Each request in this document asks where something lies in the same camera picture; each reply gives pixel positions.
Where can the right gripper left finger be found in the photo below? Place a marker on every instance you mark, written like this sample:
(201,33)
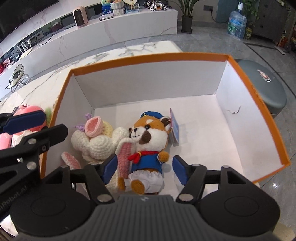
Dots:
(96,176)

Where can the brown teddy bear in pot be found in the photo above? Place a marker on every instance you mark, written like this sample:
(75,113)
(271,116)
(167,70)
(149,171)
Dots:
(117,7)

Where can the white pink crochet bunny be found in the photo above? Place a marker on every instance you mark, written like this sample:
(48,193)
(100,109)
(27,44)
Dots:
(95,140)

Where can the orange cardboard box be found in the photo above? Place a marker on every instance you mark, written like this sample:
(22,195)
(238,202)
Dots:
(221,117)

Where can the blue water jug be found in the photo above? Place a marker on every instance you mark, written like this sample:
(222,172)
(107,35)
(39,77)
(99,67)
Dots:
(237,22)

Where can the pink desktop heater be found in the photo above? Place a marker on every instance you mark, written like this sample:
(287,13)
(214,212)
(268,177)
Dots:
(80,16)

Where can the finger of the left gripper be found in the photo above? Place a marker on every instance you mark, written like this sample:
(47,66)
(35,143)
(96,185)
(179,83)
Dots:
(14,124)
(42,140)

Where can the pink fluffy peach plush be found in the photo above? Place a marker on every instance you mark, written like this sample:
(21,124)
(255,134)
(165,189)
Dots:
(8,141)

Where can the black wall television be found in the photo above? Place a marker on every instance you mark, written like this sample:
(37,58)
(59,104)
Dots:
(16,12)

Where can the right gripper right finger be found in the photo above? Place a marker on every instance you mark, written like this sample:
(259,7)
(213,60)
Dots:
(194,178)

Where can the dark grey drawer cabinet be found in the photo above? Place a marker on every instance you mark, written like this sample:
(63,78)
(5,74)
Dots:
(272,17)

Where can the small white desk fan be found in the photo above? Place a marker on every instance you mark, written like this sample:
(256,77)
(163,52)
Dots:
(18,79)

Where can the white wifi router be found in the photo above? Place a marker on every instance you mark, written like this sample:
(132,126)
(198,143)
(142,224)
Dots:
(25,46)

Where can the white marble tv console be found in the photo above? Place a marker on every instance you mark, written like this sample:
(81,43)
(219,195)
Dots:
(97,34)

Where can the grey green trash bin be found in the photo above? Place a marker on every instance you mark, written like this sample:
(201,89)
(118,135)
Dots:
(267,85)

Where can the red panda sailor plush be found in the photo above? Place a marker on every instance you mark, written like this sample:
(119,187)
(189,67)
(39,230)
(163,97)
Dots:
(141,155)

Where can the potted long-leaf plant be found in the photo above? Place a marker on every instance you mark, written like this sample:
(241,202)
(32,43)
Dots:
(186,7)

